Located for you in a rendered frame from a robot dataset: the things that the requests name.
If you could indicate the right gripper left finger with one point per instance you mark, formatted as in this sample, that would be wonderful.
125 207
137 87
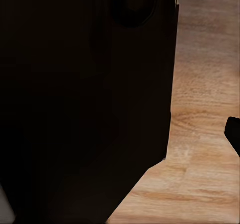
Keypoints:
12 133

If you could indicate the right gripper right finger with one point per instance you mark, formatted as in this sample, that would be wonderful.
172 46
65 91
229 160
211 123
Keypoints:
232 132

